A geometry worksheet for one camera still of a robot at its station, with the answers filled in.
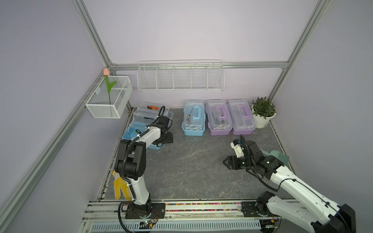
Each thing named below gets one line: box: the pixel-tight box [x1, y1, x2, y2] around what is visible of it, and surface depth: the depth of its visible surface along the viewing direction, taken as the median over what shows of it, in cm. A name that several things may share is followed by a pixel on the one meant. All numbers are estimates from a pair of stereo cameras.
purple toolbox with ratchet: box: [205, 99, 233, 136], surface depth 104 cm
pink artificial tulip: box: [103, 67, 118, 105], surface depth 87 cm
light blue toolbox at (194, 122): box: [181, 99, 206, 137], surface depth 101 cm
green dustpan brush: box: [258, 148, 290, 166], surface depth 96 cm
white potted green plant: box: [250, 96, 277, 129], surface depth 99 cm
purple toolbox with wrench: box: [227, 99, 256, 136], surface depth 104 cm
